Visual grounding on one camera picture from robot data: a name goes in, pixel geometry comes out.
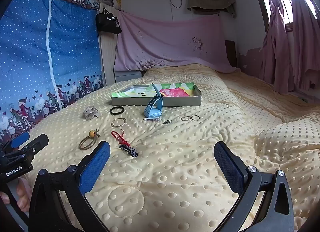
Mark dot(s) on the light wooden cabinet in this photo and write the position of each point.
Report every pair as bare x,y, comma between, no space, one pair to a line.
108,54

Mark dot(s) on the translucent hair claw clip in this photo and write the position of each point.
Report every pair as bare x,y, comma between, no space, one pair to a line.
91,113

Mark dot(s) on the printed cardboard tray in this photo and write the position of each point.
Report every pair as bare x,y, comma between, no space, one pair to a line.
180,100

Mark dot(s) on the blue dotted fabric wardrobe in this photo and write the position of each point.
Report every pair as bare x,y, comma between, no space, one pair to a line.
25,47

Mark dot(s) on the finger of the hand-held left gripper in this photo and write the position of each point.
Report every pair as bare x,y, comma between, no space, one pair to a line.
35,144
21,138

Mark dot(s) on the white bedside box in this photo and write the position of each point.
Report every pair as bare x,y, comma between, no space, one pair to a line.
127,76

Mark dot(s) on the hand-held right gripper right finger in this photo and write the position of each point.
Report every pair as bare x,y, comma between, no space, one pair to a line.
228,167

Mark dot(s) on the yellow dotted blanket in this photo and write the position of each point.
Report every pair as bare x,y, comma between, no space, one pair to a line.
175,172

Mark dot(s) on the person's left hand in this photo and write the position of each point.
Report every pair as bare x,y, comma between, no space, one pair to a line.
24,194

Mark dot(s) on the pink hanging sheet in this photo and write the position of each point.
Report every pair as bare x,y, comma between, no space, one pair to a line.
170,42

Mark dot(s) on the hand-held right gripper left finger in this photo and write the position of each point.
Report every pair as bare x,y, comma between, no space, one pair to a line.
96,164

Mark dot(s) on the pink curtain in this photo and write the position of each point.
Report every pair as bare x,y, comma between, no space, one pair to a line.
287,54

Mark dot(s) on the black tote bag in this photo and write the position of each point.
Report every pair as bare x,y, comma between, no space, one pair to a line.
107,23

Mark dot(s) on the light blue wristwatch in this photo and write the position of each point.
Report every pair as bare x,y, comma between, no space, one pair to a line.
152,112

